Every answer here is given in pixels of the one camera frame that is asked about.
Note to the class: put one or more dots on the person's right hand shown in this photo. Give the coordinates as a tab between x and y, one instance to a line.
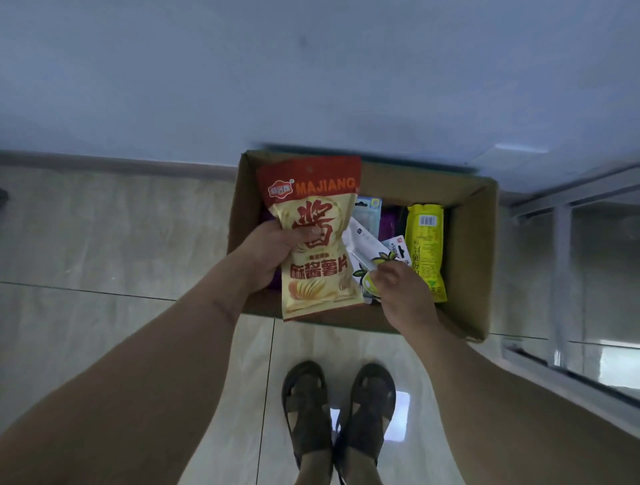
407	297

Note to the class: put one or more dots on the person's left hand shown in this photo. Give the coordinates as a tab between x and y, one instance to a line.
262	255

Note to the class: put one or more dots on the person's right fingers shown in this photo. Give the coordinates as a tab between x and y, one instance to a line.
384	280

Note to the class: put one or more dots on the person's left thumb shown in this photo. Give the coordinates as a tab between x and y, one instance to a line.
306	234

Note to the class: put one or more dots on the white pouch with olive print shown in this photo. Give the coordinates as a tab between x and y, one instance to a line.
361	247

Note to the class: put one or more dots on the red and yellow chips bag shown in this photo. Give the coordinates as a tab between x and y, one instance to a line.
320	280

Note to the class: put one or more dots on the person's left forearm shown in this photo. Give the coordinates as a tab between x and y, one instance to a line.
130	379

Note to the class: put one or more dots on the person's right forearm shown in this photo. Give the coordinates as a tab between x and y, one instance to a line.
500	414

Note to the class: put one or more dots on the small white card pack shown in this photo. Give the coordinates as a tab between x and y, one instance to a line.
400	247

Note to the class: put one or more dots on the yellow snack packet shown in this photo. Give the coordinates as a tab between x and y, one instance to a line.
426	245

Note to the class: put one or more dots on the purple packet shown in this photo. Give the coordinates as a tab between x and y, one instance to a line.
390	222

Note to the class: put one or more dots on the light blue packet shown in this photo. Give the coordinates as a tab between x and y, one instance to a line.
368	212

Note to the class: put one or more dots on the brown cardboard box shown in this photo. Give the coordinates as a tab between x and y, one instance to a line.
470	240

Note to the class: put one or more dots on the dark sandal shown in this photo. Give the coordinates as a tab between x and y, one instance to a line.
367	414
307	409

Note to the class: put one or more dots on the person's right leg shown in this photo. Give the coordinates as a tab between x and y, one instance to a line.
357	467

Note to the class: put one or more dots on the person's leg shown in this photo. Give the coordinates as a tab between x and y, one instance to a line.
315	467
357	467

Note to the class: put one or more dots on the person's left leg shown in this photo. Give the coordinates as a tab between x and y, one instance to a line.
315	467

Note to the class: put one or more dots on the white metal shelf frame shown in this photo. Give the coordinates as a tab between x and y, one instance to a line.
562	280

